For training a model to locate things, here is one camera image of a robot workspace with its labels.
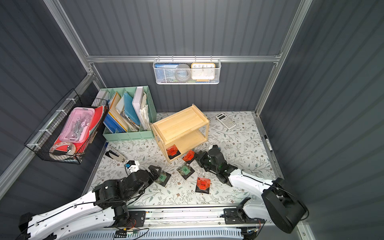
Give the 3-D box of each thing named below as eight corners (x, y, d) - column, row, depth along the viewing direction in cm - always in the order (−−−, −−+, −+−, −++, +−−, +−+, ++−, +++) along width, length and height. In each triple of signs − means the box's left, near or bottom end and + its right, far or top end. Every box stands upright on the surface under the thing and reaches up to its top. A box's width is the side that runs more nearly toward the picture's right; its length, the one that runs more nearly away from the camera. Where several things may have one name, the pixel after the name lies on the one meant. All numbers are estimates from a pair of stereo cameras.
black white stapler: (107, 155, 99) (105, 153, 97) (113, 149, 102) (111, 147, 100) (122, 163, 95) (120, 161, 93) (128, 157, 98) (126, 155, 96)
